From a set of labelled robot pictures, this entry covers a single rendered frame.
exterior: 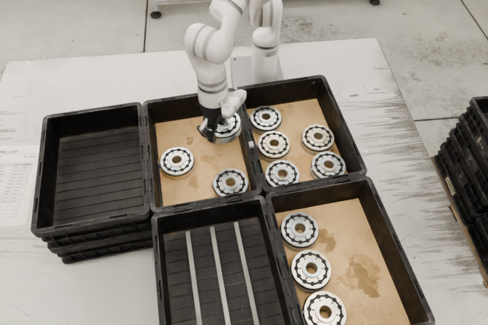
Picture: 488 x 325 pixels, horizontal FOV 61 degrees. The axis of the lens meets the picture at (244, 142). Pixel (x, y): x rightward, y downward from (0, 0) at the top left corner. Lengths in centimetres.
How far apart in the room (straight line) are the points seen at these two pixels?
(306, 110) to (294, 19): 181
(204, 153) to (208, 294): 43
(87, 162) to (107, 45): 179
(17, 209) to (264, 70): 94
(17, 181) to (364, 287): 115
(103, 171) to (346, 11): 242
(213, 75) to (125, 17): 239
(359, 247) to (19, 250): 100
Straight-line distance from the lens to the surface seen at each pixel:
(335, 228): 119
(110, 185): 130
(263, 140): 128
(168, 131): 137
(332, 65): 178
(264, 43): 139
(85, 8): 347
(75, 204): 130
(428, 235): 142
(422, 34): 327
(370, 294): 115
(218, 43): 86
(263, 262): 113
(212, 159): 128
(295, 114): 140
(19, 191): 156
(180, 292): 112
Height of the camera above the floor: 189
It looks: 54 degrees down
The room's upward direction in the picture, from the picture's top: straight up
